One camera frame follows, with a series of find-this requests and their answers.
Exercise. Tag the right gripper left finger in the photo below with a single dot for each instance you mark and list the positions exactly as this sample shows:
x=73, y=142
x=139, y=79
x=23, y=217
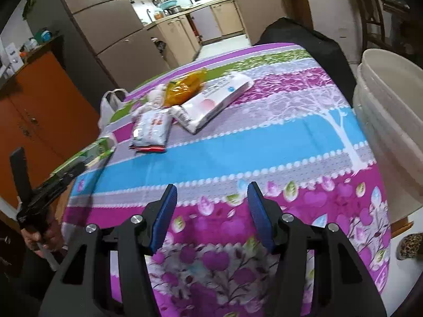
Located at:
x=104, y=272

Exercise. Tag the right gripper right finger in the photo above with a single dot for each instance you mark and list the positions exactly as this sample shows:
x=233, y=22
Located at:
x=319, y=272

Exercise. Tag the green toothpaste box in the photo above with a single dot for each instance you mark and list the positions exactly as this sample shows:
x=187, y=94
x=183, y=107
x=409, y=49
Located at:
x=91, y=155

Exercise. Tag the white red snack packet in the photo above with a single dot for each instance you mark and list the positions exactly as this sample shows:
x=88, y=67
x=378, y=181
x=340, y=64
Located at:
x=151, y=123

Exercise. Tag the white alcohol wipes pack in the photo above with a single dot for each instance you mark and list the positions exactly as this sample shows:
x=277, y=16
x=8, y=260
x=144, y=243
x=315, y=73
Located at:
x=195, y=113

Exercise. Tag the orange plastic wrapper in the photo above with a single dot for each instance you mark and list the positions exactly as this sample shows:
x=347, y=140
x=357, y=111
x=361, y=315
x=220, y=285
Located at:
x=183, y=89

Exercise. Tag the kitchen base cabinets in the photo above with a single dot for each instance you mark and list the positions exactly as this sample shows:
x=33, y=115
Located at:
x=218, y=25

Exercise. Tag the operator hand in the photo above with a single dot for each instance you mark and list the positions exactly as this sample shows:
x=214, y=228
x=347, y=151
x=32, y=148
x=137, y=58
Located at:
x=51, y=239

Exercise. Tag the leopard print slipper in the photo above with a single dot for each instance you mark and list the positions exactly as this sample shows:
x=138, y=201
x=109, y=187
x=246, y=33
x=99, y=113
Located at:
x=411, y=247

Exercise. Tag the small wooden stool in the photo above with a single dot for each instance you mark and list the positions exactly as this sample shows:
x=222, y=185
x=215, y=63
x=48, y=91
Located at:
x=401, y=226

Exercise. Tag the orange wooden cabinet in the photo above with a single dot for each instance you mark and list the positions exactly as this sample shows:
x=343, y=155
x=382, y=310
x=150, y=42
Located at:
x=43, y=112

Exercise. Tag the white plastic bag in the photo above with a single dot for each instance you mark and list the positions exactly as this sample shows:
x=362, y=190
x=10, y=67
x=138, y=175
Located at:
x=111, y=102

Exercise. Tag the grey three-door refrigerator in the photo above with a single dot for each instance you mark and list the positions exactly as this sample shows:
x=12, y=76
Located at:
x=105, y=45

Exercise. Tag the floral purple tablecloth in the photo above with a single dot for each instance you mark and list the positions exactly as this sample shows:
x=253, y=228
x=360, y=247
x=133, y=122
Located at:
x=292, y=132

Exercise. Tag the white plastic bucket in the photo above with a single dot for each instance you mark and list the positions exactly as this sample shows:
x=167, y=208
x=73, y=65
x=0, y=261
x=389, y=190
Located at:
x=388, y=104

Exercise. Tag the teal basin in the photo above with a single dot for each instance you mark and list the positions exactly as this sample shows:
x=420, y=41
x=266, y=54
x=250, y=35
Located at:
x=168, y=4

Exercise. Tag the black fabric covered object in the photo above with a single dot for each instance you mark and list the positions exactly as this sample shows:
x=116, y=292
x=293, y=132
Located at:
x=324, y=50

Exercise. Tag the dark wooden chair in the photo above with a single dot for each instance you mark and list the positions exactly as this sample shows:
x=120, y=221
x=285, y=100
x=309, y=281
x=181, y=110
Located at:
x=372, y=25

